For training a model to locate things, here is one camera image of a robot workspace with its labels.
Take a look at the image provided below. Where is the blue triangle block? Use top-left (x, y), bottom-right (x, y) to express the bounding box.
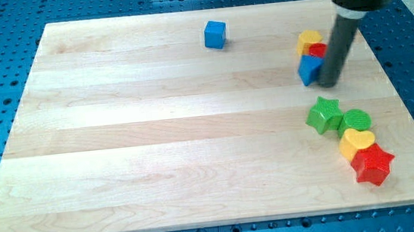
top-left (298, 55), bottom-right (325, 86)

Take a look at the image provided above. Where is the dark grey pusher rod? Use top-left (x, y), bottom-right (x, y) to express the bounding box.
top-left (317, 14), bottom-right (360, 88)

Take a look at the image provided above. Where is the blue cube block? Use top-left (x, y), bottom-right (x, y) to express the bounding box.
top-left (203, 20), bottom-right (226, 49)

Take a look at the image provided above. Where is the light wooden board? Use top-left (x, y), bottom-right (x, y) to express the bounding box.
top-left (0, 0), bottom-right (414, 232)

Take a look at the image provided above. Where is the green star block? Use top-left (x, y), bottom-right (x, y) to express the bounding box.
top-left (306, 96), bottom-right (343, 135)

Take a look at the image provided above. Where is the yellow pentagon block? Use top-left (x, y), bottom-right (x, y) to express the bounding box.
top-left (296, 30), bottom-right (323, 56)

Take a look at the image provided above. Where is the small red block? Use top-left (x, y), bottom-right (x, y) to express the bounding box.
top-left (308, 42), bottom-right (327, 58)

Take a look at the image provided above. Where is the yellow heart block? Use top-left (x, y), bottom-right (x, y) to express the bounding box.
top-left (339, 128), bottom-right (376, 161)

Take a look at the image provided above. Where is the green cylinder block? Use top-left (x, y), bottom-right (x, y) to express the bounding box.
top-left (337, 108), bottom-right (372, 137)

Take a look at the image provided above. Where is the red star block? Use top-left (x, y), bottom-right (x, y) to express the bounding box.
top-left (350, 143), bottom-right (395, 187)

